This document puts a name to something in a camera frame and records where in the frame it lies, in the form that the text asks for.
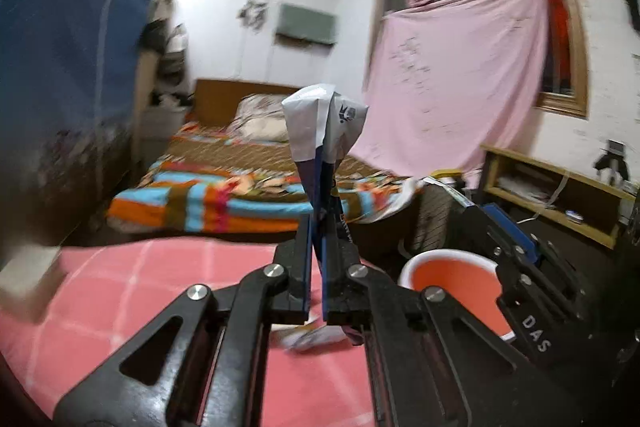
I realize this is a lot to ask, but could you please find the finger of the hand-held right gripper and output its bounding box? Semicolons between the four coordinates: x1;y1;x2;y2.
481;202;585;324
447;192;568;370

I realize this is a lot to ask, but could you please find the cream pillow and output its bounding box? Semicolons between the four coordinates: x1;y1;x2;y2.
240;117;292;144

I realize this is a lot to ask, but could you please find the colourful patterned bed blanket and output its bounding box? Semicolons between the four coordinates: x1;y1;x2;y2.
107;127;426;235

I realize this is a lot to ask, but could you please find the stack of papers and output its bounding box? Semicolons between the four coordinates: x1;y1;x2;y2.
495;174;556;208

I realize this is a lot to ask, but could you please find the bed with colourful blanket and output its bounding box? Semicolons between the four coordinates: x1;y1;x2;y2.
107;78;421;248

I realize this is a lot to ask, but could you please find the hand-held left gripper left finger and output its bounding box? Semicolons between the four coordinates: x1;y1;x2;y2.
52;213;321;427

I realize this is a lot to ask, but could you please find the white cable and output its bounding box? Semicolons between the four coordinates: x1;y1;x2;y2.
517;172;572;226

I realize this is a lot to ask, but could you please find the red hanging cloth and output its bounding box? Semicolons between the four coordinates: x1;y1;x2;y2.
545;0;572;80

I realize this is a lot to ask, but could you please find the black desk gadget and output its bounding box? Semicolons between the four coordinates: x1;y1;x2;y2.
594;139;631;180

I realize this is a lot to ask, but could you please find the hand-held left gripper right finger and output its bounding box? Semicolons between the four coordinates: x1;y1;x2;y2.
320;212;583;427

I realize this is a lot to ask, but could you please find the dark wall ornament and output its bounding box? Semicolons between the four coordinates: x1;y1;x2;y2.
237;0;269;30

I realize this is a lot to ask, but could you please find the orange bin with white rim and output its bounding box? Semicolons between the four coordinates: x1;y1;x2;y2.
397;249;518;343

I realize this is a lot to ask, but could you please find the grey patterned handbag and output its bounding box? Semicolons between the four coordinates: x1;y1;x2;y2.
415;179;452;258

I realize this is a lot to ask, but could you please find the white cabinet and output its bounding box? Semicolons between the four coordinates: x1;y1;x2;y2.
140;103;187;140

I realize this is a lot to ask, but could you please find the green dust cover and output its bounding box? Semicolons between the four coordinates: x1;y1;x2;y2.
275;3;339;48

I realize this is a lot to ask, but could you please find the pink hanging sheet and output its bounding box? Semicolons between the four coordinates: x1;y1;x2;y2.
350;0;548;188

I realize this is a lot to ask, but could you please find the wooden desk with shelf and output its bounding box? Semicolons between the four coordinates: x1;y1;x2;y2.
480;146;637;251

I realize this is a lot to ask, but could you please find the white and blue plastic wrapper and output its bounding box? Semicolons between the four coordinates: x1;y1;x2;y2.
280;83;370;353

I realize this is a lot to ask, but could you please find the floral pillow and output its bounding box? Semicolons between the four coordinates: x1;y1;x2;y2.
234;94;289;128

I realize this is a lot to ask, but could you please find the pink checkered cloth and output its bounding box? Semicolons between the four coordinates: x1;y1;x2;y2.
0;239;401;427

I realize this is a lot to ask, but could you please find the blue fabric wardrobe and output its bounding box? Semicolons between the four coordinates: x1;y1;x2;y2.
0;0;152;248

